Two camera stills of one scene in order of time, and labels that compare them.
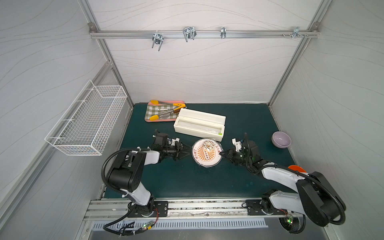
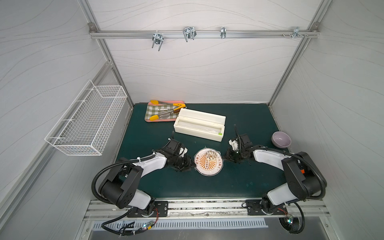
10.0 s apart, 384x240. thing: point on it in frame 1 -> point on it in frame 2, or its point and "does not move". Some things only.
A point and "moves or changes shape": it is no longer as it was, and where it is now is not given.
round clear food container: (206, 152) moves or changes shape
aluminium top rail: (121, 34) does not move
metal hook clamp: (189, 33) does not move
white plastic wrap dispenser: (205, 125) does not move
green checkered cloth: (163, 111) does not move
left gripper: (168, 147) -> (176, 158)
